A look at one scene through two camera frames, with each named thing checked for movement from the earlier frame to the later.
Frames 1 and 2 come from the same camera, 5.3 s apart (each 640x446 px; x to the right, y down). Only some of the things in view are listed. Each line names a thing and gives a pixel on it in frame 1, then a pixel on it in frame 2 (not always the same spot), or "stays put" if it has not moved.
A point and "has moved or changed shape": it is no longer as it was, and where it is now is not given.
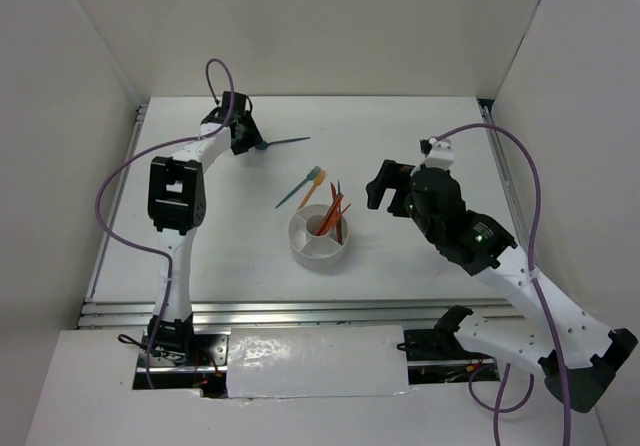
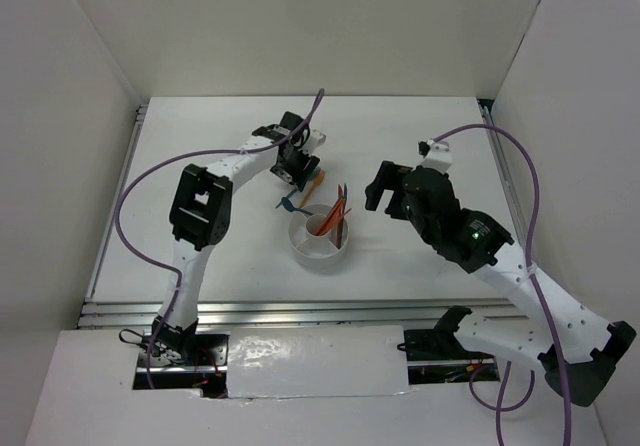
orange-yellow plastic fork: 318,180 stays put
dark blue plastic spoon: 264,145 has moved or changed shape
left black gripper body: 250,136 → 292,171
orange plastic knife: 336,207 has moved or changed shape
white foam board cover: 267,362 stays put
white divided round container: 310,249 stays put
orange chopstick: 329,216 stays put
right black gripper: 391,174 stays put
